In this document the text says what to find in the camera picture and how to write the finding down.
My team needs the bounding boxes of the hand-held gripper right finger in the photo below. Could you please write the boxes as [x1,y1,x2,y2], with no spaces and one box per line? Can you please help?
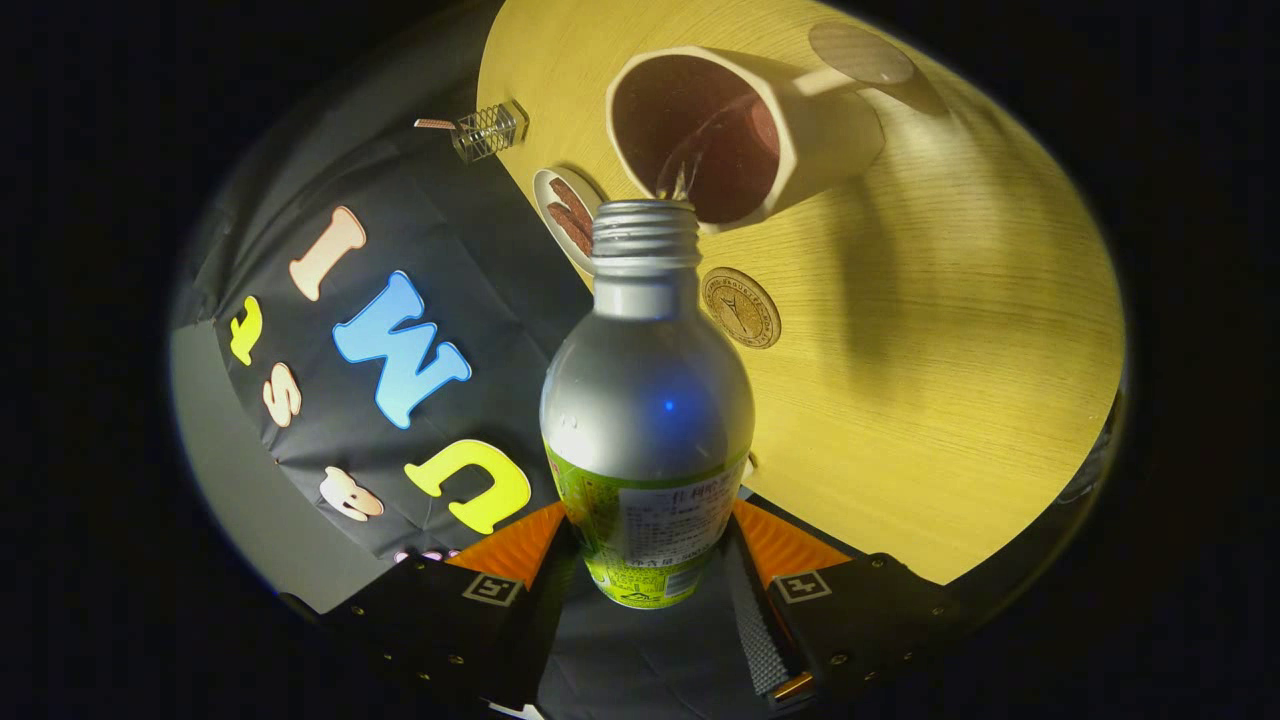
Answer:
[720,497,966,709]

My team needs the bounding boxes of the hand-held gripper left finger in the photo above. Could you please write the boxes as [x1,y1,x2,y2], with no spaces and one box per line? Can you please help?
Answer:
[300,500,581,713]

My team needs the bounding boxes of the silver bottle with green label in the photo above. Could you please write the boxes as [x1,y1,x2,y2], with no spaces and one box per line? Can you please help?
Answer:
[539,198,756,611]

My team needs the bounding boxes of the round brown coaster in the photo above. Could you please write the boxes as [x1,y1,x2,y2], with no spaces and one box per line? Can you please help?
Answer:
[700,266,783,350]

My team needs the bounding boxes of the clear juice stream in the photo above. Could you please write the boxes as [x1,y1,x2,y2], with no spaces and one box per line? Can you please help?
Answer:
[655,95,766,204]

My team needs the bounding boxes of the beige cup with handle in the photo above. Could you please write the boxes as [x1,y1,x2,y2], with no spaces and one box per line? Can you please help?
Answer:
[605,22,916,235]

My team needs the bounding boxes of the wooden table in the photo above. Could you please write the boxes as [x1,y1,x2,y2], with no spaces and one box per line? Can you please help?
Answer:
[476,0,1126,586]

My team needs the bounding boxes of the red meat slice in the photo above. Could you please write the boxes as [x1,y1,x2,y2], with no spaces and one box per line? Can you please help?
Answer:
[549,177,598,233]
[547,203,594,256]

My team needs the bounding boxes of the white plate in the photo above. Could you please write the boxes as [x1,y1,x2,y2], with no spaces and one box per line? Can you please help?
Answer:
[532,167,608,276]

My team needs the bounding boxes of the wire mesh holder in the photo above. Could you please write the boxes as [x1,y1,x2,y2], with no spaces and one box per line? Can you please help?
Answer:
[450,99,530,164]

